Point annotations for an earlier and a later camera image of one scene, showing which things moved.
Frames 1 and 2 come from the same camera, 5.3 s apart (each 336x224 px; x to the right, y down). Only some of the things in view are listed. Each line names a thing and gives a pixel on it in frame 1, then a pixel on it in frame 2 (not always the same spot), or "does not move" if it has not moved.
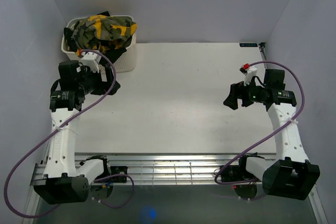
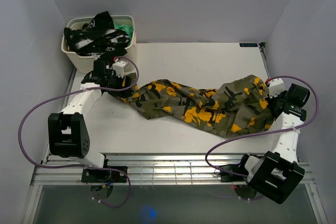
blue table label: (248, 44) does not move
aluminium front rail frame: (156, 168) does not move
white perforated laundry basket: (125, 62) does not move
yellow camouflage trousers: (100, 31) -> (238, 108)
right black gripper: (231, 100) -> (270, 101)
